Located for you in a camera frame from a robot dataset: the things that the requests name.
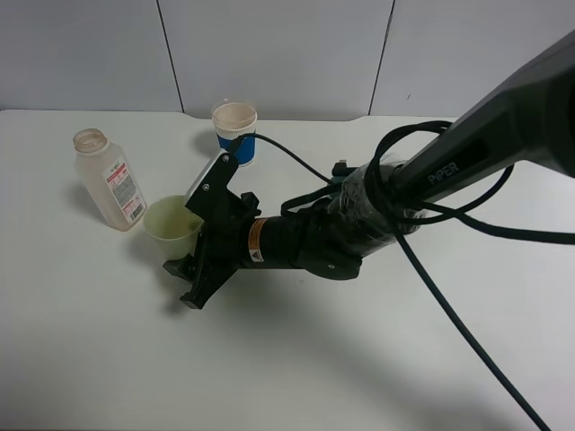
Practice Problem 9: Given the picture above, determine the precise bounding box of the pale green plastic cup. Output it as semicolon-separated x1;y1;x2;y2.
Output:
143;195;203;260

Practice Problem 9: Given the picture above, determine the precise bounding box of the blue sleeved paper cup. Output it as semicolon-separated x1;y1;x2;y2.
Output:
212;100;258;166

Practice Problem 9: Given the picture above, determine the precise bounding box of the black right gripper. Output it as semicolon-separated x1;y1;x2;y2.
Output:
163;191;261;310

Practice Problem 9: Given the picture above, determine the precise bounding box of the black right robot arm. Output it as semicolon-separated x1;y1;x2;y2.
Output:
164;35;574;309

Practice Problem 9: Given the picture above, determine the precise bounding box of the black right camera cable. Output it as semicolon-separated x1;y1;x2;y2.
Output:
231;119;575;431

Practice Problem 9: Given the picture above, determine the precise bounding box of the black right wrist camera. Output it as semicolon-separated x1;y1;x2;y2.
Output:
184;150;242;224

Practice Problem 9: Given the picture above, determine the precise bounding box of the clear plastic drink bottle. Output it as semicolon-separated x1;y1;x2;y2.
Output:
73;128;146;232

